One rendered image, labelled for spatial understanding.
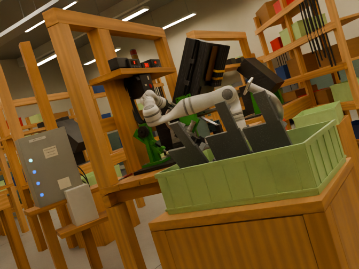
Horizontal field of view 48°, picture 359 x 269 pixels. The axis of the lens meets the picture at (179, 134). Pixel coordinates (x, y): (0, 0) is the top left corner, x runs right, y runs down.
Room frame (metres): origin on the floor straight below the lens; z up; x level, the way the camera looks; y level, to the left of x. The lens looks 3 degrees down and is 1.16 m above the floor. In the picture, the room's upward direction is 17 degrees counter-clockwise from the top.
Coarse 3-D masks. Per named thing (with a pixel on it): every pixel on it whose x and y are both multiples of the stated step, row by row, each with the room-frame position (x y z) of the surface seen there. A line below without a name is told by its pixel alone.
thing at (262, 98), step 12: (264, 96) 1.35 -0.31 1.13; (264, 108) 1.37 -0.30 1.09; (276, 120) 1.38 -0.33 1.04; (252, 132) 1.45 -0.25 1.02; (264, 132) 1.42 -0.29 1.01; (276, 132) 1.40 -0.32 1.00; (252, 144) 1.47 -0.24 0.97; (264, 144) 1.45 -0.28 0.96; (276, 144) 1.42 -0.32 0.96; (288, 144) 1.40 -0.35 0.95
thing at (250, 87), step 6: (252, 78) 1.41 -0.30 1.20; (252, 84) 1.40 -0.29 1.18; (246, 90) 1.41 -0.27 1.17; (252, 90) 1.40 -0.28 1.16; (258, 90) 1.39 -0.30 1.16; (270, 96) 1.38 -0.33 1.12; (276, 102) 1.38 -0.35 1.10; (276, 108) 1.39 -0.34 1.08; (282, 108) 1.39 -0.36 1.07; (282, 114) 1.40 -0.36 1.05; (282, 120) 1.42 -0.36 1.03
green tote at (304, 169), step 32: (320, 128) 1.60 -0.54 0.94; (224, 160) 1.40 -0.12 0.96; (256, 160) 1.34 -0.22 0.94; (288, 160) 1.28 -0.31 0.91; (320, 160) 1.33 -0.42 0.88; (192, 192) 1.51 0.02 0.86; (224, 192) 1.43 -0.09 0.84; (256, 192) 1.36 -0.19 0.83; (288, 192) 1.29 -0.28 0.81; (320, 192) 1.25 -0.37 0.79
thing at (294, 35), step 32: (288, 0) 5.48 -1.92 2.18; (256, 32) 6.58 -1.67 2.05; (288, 32) 5.60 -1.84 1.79; (320, 32) 4.75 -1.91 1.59; (288, 64) 6.06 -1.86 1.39; (320, 64) 4.99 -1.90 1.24; (352, 64) 4.50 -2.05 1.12; (288, 96) 6.38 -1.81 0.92; (320, 96) 5.41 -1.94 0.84; (352, 96) 4.62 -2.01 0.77; (288, 128) 6.60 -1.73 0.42
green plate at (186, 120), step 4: (184, 96) 2.79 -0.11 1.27; (188, 96) 2.77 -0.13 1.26; (176, 100) 2.81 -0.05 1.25; (176, 104) 2.81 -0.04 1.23; (184, 116) 2.77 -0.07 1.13; (188, 116) 2.75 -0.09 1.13; (192, 116) 2.74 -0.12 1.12; (196, 116) 2.79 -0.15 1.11; (180, 120) 2.78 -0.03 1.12; (184, 120) 2.76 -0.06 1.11; (188, 120) 2.75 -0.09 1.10; (188, 124) 2.75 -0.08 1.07
